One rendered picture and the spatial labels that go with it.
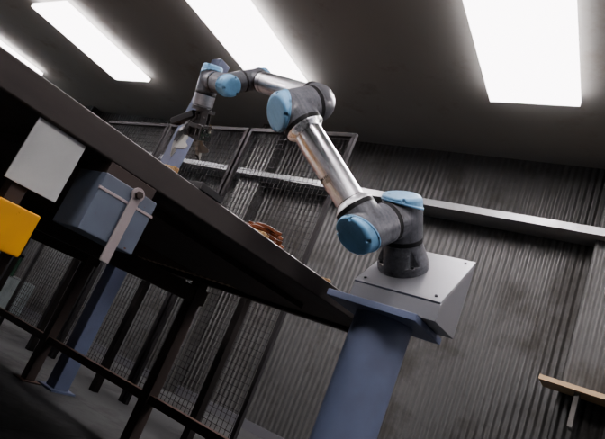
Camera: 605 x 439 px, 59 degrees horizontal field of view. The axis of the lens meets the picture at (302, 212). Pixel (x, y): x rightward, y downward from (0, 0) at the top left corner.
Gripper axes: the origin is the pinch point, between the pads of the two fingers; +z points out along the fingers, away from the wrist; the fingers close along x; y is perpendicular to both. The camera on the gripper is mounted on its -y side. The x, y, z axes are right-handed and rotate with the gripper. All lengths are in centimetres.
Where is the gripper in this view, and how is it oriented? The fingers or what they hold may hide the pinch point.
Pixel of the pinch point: (184, 157)
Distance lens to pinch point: 201.9
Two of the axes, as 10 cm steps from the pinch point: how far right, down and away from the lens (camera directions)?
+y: 8.2, 3.3, -4.7
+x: 5.0, 0.1, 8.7
